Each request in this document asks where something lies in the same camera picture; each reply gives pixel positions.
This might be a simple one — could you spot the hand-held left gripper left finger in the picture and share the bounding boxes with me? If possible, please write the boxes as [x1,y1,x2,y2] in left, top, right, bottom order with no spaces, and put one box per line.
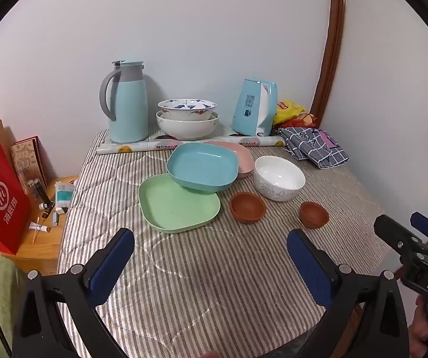
[13,227,136,358]

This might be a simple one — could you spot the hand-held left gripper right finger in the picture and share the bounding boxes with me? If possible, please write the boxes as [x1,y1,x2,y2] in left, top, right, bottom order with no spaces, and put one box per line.
[286,228,410,358]

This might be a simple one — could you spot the small brown clay bowl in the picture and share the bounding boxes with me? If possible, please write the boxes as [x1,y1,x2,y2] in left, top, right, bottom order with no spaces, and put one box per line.
[299,201,330,229]
[229,192,267,224]

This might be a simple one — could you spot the green plastic plate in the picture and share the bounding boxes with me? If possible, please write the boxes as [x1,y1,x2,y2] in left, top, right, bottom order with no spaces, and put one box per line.
[138,174,221,234]

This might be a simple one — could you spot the white bowl with grey print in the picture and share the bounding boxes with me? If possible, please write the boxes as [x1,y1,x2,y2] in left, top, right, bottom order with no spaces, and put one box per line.
[254,155,306,202]

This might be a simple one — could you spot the pink plastic plate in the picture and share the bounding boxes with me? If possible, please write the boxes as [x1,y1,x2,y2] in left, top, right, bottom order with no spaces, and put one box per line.
[203,141,255,179]

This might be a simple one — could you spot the blue plastic plate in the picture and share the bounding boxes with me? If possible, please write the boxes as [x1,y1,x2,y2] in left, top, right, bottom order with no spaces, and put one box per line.
[166,142,240,194]

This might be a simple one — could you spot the person's right hand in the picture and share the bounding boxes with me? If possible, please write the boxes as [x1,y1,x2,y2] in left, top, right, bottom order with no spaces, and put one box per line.
[409,294,428,350]

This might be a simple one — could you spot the wooden nightstand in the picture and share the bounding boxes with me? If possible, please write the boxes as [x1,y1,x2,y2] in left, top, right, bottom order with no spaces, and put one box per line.
[2,175,80,274]

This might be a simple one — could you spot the wooden toothpick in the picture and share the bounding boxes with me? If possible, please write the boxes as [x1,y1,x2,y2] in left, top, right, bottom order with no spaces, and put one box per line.
[31,215,41,247]

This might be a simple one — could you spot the teal and white carton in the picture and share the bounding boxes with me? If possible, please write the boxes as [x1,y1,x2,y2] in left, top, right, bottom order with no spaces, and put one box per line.
[55,181,76,208]

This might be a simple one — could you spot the grey striped quilted blanket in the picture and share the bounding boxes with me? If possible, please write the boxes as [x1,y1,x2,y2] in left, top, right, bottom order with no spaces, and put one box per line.
[56,129,393,358]

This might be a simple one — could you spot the grey checked cloth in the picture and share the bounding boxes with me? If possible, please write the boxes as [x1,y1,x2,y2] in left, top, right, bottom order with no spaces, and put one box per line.
[279,127,350,171]

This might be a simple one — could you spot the rolled fruit print mat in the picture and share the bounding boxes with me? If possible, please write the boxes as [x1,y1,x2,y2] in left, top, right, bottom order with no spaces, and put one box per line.
[96,125,286,156]

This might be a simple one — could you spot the brown patterned box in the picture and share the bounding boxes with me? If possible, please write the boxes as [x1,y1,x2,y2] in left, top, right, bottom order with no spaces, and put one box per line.
[10,136,52,192]

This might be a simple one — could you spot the large plain white bowl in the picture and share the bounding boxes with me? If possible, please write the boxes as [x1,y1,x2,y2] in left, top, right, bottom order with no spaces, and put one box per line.
[156,110,220,141]

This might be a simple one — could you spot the yellow snack packet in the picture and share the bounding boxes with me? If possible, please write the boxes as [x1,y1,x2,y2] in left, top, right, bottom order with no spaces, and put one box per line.
[274,100,307,124]

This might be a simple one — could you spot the light blue thermos jug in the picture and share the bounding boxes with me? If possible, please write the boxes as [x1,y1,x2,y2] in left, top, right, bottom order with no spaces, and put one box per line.
[100,60,149,144]

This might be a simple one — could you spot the light blue electric kettle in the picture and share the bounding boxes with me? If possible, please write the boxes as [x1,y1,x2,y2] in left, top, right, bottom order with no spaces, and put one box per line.
[232,79,279,137]

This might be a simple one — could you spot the white bowl with crane print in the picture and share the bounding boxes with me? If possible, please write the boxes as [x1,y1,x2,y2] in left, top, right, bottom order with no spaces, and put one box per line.
[157,99,217,121]

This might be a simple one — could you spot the brown wooden door frame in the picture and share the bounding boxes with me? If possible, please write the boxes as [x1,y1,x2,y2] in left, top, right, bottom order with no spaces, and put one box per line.
[311,0,348,129]

